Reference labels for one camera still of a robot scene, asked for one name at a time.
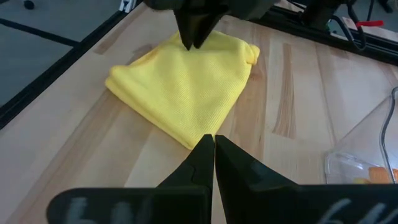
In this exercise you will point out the orange microfiber towel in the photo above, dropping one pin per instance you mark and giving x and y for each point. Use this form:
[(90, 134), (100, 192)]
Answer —
[(379, 175)]

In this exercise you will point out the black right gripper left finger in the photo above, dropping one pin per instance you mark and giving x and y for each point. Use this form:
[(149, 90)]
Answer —
[(140, 208)]

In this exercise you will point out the black round caster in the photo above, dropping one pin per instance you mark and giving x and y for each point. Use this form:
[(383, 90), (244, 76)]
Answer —
[(29, 4)]

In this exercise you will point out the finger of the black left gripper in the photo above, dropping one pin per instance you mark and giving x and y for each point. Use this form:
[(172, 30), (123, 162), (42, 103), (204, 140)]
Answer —
[(186, 31), (206, 28)]

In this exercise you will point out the yellow microfiber towel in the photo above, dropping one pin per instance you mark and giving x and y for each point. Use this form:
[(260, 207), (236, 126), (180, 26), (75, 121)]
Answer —
[(360, 180), (186, 90)]

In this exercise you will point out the black aluminium rig frame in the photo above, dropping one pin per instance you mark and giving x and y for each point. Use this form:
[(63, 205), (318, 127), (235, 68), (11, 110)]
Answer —
[(46, 77)]

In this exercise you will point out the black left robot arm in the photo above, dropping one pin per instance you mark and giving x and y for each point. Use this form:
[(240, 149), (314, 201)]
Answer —
[(320, 12)]

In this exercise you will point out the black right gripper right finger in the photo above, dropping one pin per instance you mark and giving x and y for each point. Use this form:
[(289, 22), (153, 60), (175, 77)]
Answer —
[(295, 208)]

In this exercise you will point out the clear plastic bin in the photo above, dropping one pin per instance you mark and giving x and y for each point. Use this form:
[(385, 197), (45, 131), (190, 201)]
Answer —
[(357, 149)]

